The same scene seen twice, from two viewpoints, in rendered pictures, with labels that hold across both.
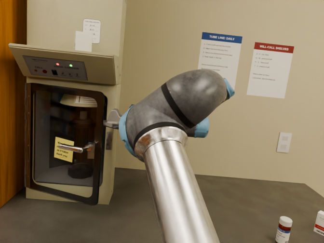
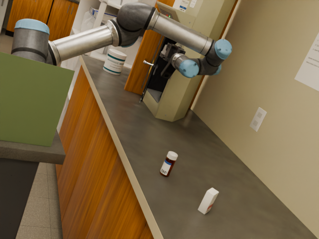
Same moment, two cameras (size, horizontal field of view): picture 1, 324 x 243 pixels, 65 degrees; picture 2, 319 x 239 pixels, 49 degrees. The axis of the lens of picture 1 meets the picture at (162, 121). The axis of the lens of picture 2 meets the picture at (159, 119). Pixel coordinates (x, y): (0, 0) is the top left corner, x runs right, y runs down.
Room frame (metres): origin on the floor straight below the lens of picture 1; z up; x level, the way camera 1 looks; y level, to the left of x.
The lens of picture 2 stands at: (0.21, -1.53, 1.52)
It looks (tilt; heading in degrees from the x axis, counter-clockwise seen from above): 17 degrees down; 67
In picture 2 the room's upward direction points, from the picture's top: 23 degrees clockwise
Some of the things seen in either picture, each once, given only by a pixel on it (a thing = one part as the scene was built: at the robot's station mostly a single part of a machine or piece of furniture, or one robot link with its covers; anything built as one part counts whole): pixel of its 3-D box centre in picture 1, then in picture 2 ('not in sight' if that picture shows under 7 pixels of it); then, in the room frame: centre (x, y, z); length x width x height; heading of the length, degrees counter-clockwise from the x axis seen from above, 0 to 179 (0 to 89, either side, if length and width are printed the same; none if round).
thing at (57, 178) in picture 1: (62, 143); (153, 63); (0.85, 0.34, 1.19); 0.30 x 0.01 x 0.40; 74
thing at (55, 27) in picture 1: (80, 100); (190, 51); (1.04, 0.34, 1.33); 0.32 x 0.25 x 0.77; 93
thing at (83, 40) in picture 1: (83, 42); (181, 4); (0.86, 0.28, 1.54); 0.05 x 0.05 x 0.06; 22
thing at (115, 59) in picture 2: not in sight; (114, 61); (0.78, 0.91, 1.02); 0.13 x 0.13 x 0.15
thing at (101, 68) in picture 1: (67, 65); (172, 17); (0.86, 0.33, 1.46); 0.32 x 0.11 x 0.10; 93
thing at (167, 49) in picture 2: not in sight; (174, 55); (0.85, 0.06, 1.31); 0.12 x 0.08 x 0.09; 93
